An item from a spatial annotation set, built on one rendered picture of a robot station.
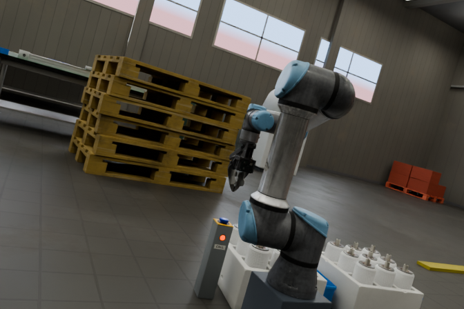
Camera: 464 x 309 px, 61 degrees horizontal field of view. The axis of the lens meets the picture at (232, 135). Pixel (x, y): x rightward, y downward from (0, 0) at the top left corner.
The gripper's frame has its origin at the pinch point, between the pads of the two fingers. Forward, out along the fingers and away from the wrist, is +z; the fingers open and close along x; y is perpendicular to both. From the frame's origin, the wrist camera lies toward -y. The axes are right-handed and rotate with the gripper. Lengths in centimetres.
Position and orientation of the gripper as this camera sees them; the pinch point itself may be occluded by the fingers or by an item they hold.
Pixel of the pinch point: (233, 187)
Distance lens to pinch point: 162.5
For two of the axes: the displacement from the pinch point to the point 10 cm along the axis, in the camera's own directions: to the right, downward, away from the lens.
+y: 3.1, 1.3, -9.4
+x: 9.1, 2.4, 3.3
